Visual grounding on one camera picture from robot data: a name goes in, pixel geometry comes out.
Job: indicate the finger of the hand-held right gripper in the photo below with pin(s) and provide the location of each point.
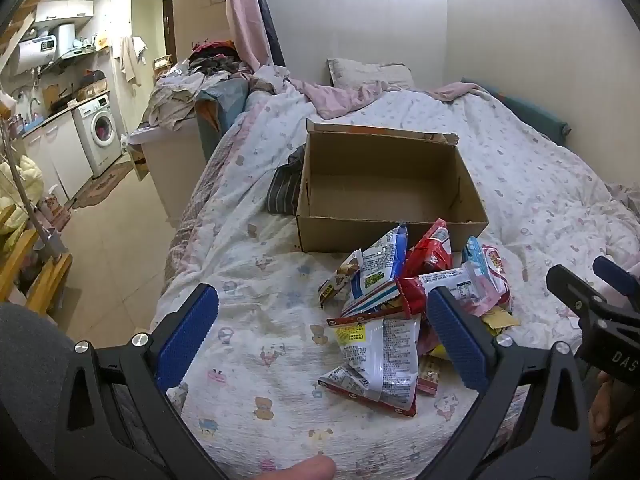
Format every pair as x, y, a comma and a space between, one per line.
570, 287
617, 275

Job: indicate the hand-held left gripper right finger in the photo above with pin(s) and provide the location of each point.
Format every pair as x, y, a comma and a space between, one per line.
455, 340

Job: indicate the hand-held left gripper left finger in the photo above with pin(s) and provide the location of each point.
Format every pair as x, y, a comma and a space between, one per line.
187, 330

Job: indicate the wafer biscuit packet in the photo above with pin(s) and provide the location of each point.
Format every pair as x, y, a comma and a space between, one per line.
429, 375

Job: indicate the yellow snack packet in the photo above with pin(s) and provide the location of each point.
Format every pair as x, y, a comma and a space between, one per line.
500, 320

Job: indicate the red and white snack packet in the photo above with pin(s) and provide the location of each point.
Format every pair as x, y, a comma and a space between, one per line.
450, 280

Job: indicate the white red-edged snack packet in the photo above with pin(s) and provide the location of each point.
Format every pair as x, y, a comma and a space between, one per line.
380, 355

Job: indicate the light blue pink snack packet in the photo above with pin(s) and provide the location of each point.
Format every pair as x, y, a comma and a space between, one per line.
492, 270

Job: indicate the large red snack packet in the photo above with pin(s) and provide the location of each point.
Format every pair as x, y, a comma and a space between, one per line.
432, 250

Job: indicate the blue and white snack packet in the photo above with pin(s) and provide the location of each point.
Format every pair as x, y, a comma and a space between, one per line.
380, 260

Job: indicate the tan snack packet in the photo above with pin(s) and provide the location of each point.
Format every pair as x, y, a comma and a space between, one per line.
340, 277

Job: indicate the brown cardboard box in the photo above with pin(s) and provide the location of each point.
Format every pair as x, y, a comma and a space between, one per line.
380, 155

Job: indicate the person's right hand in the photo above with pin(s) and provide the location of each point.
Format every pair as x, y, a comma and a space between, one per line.
602, 410

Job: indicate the person's left hand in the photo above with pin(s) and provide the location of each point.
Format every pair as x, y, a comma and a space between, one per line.
305, 470

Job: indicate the white printed quilt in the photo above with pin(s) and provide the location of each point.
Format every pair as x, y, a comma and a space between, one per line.
260, 240

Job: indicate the yellow wooden chair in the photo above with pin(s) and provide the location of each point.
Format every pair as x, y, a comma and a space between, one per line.
50, 275

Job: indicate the white storage chest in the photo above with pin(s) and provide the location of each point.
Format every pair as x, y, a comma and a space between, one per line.
170, 175

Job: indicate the person's grey trouser leg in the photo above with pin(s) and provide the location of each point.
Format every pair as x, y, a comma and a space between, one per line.
30, 360

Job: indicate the brown floor rug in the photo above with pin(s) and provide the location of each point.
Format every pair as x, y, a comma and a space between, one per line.
100, 185

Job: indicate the dark striped cloth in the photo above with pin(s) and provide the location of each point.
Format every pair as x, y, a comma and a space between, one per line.
285, 190

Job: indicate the small brown paper box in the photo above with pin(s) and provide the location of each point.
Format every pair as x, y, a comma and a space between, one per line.
140, 162

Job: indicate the teal mattress pad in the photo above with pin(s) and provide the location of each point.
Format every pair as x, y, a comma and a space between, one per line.
530, 110

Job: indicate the white washing machine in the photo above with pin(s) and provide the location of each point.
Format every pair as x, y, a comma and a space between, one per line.
95, 135

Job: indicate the white kitchen cabinet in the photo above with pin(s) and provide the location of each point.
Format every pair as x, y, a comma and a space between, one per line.
55, 155

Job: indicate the pale yellow quilt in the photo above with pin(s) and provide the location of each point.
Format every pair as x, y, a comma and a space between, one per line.
20, 180

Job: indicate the teal blanket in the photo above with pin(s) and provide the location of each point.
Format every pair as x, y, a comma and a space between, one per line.
225, 100

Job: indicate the brown carton on washer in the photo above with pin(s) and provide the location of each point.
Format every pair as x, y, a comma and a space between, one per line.
92, 90

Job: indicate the pink bed sheet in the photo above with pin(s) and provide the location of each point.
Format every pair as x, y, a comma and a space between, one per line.
330, 97

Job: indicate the pile of dark clothes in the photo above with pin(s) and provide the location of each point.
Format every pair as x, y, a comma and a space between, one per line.
215, 57

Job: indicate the grey pillow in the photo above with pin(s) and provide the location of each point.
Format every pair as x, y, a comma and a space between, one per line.
370, 75

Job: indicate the hanging white towel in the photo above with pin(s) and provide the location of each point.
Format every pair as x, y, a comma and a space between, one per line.
130, 57

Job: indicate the dark wooden door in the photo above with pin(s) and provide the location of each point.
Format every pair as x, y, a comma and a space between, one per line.
168, 30

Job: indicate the white water heater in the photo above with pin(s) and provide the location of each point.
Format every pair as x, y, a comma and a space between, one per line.
35, 52

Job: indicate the dark blue curtain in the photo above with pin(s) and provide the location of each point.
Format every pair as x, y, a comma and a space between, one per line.
267, 20

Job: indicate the pink curtain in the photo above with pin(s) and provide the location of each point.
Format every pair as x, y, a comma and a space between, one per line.
245, 10

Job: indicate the white wall cabinet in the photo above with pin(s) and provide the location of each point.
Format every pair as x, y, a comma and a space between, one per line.
65, 10

